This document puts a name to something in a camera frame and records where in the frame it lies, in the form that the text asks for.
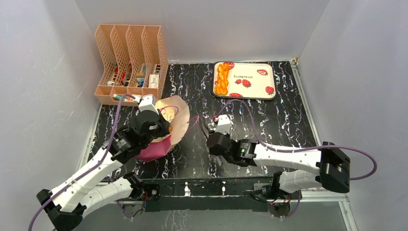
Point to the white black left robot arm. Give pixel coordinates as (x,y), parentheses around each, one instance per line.
(67,204)

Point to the white medicine box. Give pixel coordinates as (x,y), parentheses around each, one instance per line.
(153,80)

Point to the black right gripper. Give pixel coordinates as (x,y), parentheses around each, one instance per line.
(210,140)

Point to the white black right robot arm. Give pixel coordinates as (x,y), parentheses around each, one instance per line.
(327,166)

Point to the aluminium frame rail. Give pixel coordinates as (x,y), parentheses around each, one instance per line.
(318,197)

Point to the silver metal tongs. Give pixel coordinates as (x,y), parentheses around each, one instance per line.
(206,132)

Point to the pink paper gift bag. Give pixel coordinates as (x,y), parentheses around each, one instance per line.
(177,113)

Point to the orange braided fake bread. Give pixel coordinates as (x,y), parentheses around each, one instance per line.
(221,84)

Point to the peach plastic file organizer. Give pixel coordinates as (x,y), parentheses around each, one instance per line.
(130,53)

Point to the strawberry print metal tray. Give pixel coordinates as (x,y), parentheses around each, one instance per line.
(248,81)

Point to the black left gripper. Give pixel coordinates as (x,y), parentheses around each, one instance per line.
(165,125)

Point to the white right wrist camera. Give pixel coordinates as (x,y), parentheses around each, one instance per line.
(223,124)

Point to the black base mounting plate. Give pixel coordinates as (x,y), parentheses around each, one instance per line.
(277,208)

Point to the green white tube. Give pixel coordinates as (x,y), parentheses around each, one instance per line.
(118,97)

